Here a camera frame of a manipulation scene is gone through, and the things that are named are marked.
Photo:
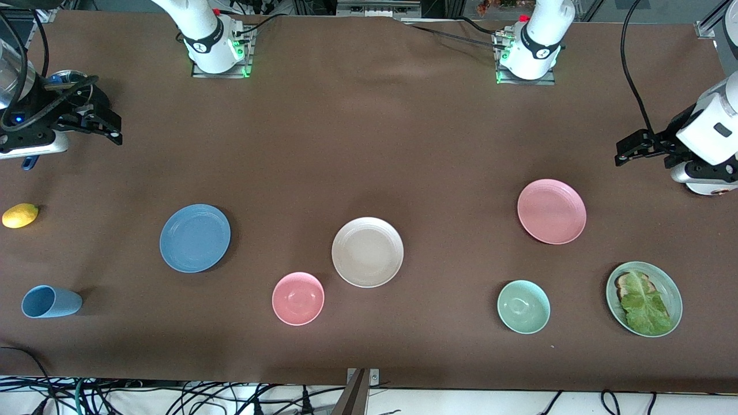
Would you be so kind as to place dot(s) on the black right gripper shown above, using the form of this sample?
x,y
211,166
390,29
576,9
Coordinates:
x,y
82,108

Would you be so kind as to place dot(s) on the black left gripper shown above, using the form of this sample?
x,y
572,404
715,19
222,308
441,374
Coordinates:
x,y
664,140

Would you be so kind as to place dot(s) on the pink plate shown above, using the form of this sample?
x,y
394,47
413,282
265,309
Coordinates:
x,y
552,211

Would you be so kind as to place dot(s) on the blue plate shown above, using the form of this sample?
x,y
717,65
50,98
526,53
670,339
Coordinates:
x,y
195,238

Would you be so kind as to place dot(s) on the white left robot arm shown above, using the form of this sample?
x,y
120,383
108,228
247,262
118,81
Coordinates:
x,y
539,43

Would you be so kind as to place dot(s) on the yellow lemon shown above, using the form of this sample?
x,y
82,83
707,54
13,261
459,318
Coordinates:
x,y
20,215

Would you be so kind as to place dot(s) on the toasted bread slice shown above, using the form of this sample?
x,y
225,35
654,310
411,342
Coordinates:
x,y
622,283

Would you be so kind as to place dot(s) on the mint green plate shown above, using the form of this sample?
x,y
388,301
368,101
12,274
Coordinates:
x,y
671,294

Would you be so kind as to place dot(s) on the green lettuce leaf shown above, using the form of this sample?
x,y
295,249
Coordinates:
x,y
646,308

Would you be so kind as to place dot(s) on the blue cup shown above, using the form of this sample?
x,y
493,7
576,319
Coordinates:
x,y
52,302

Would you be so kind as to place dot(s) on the mint green bowl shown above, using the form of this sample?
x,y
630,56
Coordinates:
x,y
523,306

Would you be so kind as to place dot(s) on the pink bowl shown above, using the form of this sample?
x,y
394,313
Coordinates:
x,y
298,298

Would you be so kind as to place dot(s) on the beige plate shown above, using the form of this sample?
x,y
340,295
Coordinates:
x,y
367,252

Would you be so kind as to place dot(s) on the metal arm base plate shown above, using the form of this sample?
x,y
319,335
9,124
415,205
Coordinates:
x,y
245,57
549,80

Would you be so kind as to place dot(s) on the aluminium frame post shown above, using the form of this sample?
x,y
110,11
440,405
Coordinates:
x,y
725,52

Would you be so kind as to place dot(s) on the aluminium frame bar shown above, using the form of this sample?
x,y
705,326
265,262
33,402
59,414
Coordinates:
x,y
377,8

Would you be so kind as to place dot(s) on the small metal table bracket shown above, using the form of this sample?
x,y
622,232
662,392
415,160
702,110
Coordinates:
x,y
375,376

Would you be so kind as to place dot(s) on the dark camera stand pole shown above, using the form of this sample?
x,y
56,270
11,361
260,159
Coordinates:
x,y
354,397

